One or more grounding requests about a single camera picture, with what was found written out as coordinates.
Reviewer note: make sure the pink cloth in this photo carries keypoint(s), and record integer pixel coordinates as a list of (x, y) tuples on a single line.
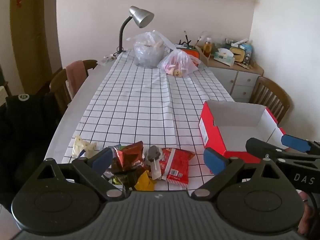
[(75, 75)]

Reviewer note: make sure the checked white tablecloth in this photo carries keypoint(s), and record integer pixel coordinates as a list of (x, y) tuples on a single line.
[(137, 105)]

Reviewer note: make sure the wooden chair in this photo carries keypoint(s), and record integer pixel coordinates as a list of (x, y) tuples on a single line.
[(58, 85), (275, 92)]

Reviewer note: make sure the black jacket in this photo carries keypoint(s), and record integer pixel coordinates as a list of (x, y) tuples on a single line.
[(25, 130)]

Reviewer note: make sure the red cardboard box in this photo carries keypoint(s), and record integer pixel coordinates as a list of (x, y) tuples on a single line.
[(215, 142)]

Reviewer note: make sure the yellow snack packet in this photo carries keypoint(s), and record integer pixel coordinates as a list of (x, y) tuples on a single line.
[(145, 183)]

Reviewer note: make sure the red snack packet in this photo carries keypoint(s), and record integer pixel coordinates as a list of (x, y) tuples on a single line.
[(175, 165)]

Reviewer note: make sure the white cabinet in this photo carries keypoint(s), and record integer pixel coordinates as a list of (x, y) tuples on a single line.
[(240, 82)]

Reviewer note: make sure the black branched stand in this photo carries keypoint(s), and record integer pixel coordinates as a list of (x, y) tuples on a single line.
[(185, 41)]

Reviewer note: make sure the cream snack packet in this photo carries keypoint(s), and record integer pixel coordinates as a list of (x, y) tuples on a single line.
[(81, 146)]

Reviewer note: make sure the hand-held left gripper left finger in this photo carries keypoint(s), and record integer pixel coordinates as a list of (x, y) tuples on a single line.
[(102, 158)]

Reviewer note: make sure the yellow tissue box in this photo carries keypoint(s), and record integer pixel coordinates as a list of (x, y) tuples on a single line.
[(238, 54)]

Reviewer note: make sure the dark brown snack packet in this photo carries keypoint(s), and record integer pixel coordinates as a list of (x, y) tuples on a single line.
[(122, 178)]

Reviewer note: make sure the dark red foil packet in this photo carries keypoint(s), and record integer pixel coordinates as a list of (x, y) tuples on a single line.
[(127, 156)]

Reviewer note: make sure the white and green box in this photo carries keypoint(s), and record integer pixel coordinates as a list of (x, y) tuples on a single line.
[(223, 58)]

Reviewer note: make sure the clear plastic bag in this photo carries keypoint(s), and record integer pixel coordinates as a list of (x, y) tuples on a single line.
[(147, 52)]

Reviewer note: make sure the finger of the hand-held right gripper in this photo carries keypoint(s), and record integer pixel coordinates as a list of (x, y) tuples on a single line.
[(295, 142), (265, 148)]

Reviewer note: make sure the orange box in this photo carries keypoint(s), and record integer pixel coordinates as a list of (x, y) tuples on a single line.
[(193, 53)]

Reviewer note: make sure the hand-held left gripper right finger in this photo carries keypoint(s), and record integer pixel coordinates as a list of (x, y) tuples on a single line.
[(213, 161)]

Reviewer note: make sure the pink plastic bag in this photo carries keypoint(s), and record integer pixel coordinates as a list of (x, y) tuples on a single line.
[(177, 63)]

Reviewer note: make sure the person's right hand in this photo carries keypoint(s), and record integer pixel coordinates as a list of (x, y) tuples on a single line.
[(306, 212)]

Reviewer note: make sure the blue carton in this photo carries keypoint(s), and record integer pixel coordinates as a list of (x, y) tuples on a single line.
[(247, 53)]

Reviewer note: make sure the amber bottle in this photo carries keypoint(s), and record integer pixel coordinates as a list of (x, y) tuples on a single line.
[(207, 48)]

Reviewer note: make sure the pile of small wrappers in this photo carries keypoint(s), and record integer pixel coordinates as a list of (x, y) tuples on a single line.
[(107, 59)]

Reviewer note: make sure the grey small packet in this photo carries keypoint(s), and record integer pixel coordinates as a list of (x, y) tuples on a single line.
[(152, 153)]

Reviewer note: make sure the silver desk lamp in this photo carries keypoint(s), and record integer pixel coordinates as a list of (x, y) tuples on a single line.
[(141, 16)]

